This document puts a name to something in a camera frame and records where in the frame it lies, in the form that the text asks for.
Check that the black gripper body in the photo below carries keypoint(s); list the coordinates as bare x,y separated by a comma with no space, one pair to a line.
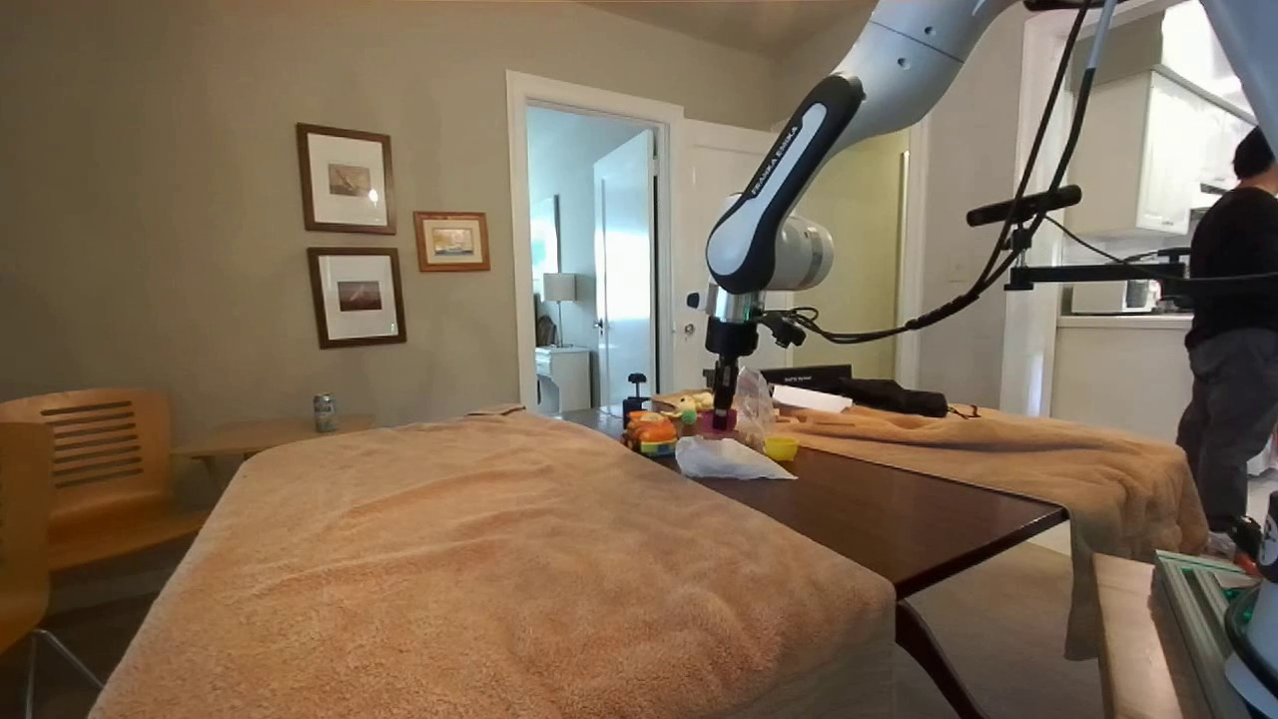
731,378

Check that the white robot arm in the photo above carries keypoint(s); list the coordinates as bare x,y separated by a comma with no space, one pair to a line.
772,185

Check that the yellow plastic bowl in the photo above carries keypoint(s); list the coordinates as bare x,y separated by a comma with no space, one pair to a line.
783,448

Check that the clear plastic zip bag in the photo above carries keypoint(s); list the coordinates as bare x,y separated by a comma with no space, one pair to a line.
755,406

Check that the green ridged round disc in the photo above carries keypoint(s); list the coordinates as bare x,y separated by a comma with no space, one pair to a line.
690,417

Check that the crumpled white tissue paper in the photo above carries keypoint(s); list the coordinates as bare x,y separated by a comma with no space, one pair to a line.
724,462

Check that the orange tiger toy car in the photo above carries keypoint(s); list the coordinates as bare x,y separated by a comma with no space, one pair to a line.
654,437

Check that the black clamp object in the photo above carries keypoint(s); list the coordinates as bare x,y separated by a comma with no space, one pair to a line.
638,402

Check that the white carton box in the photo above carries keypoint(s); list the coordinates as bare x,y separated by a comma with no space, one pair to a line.
816,402

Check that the white door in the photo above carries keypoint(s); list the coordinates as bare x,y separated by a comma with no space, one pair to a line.
625,265
683,173

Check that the white appliance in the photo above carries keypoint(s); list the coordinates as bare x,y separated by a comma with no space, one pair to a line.
565,381

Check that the black elongated device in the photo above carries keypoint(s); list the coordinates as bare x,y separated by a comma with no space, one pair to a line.
903,397

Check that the brown framed landscape picture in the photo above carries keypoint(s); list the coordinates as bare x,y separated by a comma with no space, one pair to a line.
453,243

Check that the black framed landscape picture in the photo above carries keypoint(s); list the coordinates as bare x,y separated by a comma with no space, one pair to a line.
344,177
357,298

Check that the white kitchen counter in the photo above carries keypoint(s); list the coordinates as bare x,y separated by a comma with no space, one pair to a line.
1120,381

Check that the silver drink can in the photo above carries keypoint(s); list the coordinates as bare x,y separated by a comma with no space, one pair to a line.
325,417

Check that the light brown side stand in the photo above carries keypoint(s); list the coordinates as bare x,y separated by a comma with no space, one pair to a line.
1124,641

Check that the white kitchen cabinet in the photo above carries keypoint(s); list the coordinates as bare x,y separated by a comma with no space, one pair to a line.
1158,161

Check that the green white box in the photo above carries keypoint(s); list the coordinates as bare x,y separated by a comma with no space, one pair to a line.
1201,641

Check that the slatted wooden chair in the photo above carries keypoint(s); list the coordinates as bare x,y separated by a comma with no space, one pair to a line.
132,534

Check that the plain wooden chair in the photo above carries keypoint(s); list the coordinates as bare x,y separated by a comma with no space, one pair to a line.
21,534

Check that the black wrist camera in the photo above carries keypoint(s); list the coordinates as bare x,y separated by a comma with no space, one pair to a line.
731,345

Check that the white door frame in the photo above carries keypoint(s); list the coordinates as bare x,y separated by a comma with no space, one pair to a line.
517,243

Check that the black stereo camera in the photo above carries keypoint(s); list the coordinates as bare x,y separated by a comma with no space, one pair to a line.
1024,204

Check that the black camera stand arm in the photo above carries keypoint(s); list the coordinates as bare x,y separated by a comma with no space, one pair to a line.
1092,277

